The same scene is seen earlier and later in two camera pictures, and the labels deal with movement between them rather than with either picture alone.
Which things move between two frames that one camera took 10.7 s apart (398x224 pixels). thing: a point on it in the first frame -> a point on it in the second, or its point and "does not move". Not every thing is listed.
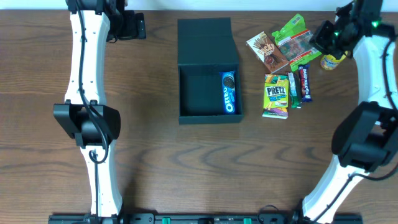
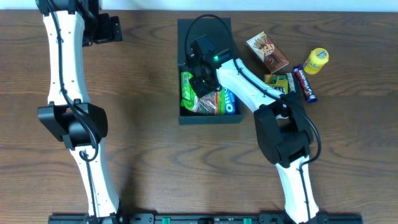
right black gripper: (321, 37) -> (195, 86)
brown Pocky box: (268, 51) does not move
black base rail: (259, 217) does not move
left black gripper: (137, 25) -> (112, 28)
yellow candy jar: (329, 62) -> (316, 59)
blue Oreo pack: (229, 93) does not move
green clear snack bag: (294, 42) -> (212, 103)
